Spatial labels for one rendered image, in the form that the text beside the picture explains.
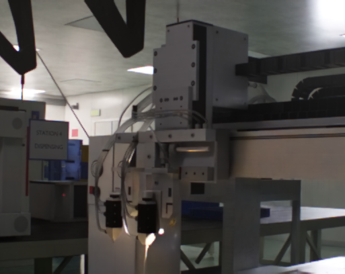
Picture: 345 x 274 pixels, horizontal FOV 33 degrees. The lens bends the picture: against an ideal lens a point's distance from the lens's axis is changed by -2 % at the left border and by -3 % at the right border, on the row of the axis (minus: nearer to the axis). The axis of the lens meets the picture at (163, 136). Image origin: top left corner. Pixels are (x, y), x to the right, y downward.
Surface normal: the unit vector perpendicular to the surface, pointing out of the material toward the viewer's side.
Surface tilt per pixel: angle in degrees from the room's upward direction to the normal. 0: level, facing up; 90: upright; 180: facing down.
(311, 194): 90
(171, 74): 90
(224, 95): 90
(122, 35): 99
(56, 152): 90
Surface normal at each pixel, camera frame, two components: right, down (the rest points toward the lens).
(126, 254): -0.74, -0.05
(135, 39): 0.79, 0.14
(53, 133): 0.67, -0.03
